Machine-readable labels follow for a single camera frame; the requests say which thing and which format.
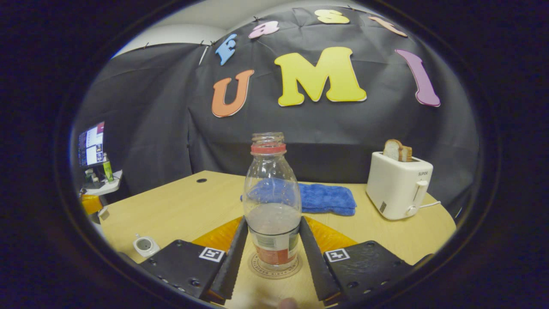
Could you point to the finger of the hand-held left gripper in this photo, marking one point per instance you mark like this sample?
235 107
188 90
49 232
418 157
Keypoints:
92 204

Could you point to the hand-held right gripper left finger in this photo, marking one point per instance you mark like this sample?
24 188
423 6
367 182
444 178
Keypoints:
233 262

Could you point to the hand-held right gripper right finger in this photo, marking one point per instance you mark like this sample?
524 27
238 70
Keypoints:
315 262

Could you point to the round brown coaster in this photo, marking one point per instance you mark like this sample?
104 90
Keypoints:
274 274

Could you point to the clear plastic water bottle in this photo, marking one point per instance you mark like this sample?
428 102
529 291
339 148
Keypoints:
271 201

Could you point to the green drink bottle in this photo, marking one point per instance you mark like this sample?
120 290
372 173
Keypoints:
107 171

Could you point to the white side table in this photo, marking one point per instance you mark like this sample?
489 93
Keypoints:
107 186

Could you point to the computer monitor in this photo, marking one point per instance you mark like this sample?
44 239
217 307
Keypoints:
91 143

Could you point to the blue towel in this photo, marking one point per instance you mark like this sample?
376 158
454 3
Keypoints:
326 199

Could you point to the white toaster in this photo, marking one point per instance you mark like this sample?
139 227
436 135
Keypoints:
394 186

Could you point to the black backdrop cloth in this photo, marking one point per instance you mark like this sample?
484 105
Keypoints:
163 120

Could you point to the bread slices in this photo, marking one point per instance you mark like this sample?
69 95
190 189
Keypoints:
396 150

